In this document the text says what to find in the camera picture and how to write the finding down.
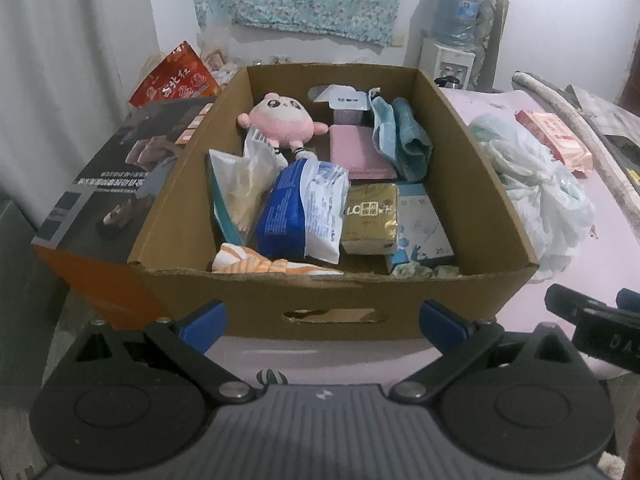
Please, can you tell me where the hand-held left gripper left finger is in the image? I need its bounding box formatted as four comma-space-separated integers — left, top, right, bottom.
75, 300, 257, 403

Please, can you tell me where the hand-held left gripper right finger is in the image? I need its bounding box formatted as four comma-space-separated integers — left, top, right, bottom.
389, 300, 571, 403

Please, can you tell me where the pale green cloth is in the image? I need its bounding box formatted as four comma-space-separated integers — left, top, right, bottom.
391, 261, 462, 279

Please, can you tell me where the orange striped cloth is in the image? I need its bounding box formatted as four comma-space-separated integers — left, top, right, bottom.
210, 242, 345, 277

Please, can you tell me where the blue bandage box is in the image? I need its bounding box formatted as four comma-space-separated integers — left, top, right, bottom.
385, 182, 457, 273

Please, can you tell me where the brown cardboard box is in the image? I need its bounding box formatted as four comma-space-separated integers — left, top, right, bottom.
127, 62, 540, 342

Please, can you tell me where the gold tissue pack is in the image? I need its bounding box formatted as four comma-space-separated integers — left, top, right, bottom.
341, 182, 399, 256

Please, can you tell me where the clear packet with barcode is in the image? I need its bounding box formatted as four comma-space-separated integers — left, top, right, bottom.
206, 127, 290, 245

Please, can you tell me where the blue white cotton pack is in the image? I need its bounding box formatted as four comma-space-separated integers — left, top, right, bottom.
255, 159, 351, 266

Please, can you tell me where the teal towel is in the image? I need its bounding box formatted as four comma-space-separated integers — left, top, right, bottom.
390, 97, 433, 183

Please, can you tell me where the pink knitted sponge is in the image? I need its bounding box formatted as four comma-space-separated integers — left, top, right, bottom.
329, 125, 398, 182

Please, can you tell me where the pink plush toy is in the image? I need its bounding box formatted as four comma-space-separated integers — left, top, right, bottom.
236, 92, 328, 163

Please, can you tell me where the white yogurt cup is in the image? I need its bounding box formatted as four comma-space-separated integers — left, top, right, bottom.
326, 85, 372, 126

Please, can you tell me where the black white striped item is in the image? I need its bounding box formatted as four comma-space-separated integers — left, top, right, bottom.
255, 368, 290, 387

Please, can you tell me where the large white plastic bag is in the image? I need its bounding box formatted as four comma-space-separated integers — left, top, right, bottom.
469, 112, 597, 273

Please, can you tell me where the red white wet wipes pack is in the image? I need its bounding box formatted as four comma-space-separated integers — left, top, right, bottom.
514, 109, 594, 178

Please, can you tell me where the dark printed appliance carton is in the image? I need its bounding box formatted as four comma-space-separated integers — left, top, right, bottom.
31, 95, 221, 333

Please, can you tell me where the checked printed sheet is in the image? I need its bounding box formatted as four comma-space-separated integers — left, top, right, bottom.
570, 85, 640, 136

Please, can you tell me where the beige checked blanket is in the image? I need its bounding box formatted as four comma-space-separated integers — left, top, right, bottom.
512, 71, 640, 221

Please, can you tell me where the brown wooden door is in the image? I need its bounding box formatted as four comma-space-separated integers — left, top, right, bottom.
617, 0, 640, 108

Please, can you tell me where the red snack bag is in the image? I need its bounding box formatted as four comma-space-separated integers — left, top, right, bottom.
129, 40, 219, 109

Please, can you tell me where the patterned leaning board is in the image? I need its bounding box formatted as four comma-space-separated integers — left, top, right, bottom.
472, 0, 512, 92

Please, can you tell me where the blue water bottle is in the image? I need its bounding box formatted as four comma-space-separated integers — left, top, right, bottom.
431, 0, 483, 53

